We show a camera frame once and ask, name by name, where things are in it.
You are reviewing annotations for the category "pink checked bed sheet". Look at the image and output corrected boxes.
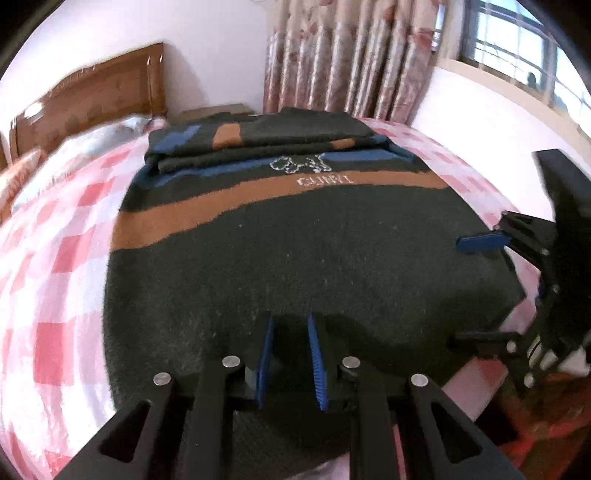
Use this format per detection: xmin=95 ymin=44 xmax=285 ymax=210
xmin=0 ymin=115 xmax=541 ymax=480

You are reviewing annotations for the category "light blue floral pillow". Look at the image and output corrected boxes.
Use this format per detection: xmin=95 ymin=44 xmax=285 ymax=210
xmin=48 ymin=115 xmax=152 ymax=160

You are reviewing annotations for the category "wooden nightstand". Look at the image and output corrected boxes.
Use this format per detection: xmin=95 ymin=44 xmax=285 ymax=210
xmin=173 ymin=103 xmax=254 ymax=124

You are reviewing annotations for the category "orange floral pillow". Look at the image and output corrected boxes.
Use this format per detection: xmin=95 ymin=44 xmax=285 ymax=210
xmin=0 ymin=147 xmax=47 ymax=223

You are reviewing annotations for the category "window with dark frame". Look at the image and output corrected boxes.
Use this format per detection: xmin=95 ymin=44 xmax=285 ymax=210
xmin=461 ymin=0 xmax=590 ymax=132

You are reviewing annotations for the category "pink floral curtain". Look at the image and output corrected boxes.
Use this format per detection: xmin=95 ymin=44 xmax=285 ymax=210
xmin=263 ymin=0 xmax=445 ymax=123

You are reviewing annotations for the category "dark striped knit sweater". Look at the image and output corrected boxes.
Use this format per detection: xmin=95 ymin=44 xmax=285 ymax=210
xmin=103 ymin=109 xmax=525 ymax=479

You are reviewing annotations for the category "near wooden headboard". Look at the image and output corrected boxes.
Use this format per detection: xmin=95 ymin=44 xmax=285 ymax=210
xmin=8 ymin=42 xmax=167 ymax=159

